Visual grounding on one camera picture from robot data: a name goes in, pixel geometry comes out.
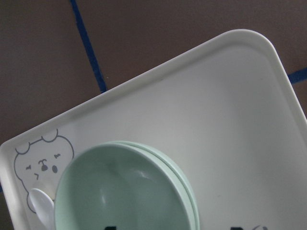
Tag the green bowl on tray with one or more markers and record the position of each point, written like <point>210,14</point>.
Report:
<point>176,170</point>

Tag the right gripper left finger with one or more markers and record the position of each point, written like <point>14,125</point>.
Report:
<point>110,228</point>

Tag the green bowl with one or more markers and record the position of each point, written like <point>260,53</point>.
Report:
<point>119,185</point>
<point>176,170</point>

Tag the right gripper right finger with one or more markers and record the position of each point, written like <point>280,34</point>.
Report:
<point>236,228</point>

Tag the white bear tray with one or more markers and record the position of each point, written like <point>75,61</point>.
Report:
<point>224,112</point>

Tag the white plastic spoon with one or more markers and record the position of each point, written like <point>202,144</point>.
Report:
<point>44,207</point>

